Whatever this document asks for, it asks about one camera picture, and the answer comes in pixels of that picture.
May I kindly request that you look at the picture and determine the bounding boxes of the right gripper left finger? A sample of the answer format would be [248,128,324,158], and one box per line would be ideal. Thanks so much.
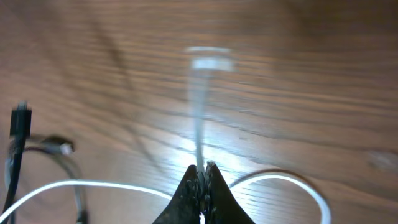
[153,165,201,224]

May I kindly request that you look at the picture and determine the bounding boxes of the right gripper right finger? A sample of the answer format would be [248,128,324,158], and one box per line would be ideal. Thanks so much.
[203,161,254,224]

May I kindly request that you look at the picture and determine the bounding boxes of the white USB cable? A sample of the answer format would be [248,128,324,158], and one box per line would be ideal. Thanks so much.
[0,46,332,224]

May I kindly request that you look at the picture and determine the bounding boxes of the black USB cable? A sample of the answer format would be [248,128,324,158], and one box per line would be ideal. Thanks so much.
[0,100,90,224]

